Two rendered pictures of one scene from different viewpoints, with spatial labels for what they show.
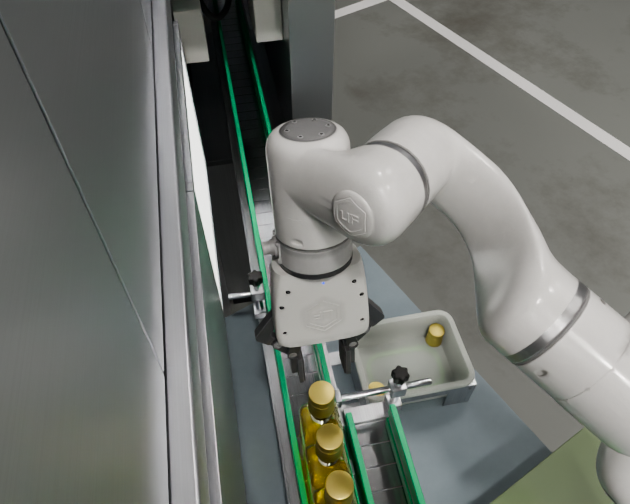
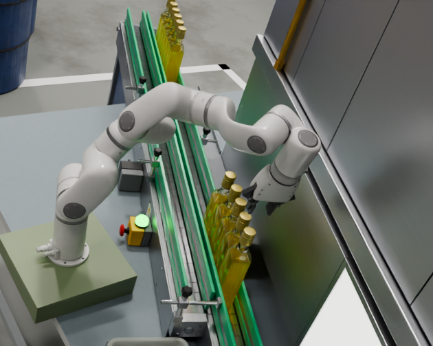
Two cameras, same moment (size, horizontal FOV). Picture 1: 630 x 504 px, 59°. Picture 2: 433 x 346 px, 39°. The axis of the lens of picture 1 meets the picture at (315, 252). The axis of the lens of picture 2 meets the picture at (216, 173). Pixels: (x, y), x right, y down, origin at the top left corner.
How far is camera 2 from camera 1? 1.61 m
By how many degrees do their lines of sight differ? 92
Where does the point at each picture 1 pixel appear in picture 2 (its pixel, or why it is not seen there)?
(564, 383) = not seen: hidden behind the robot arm
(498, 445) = (91, 328)
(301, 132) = (310, 136)
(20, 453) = (343, 35)
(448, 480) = (130, 316)
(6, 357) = (350, 33)
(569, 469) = (65, 287)
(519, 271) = (230, 105)
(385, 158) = (282, 110)
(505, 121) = not seen: outside the picture
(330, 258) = not seen: hidden behind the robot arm
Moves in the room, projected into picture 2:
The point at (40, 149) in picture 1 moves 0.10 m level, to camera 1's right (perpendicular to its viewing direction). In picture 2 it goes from (365, 54) to (326, 44)
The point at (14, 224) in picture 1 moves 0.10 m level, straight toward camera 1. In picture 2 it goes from (359, 39) to (330, 19)
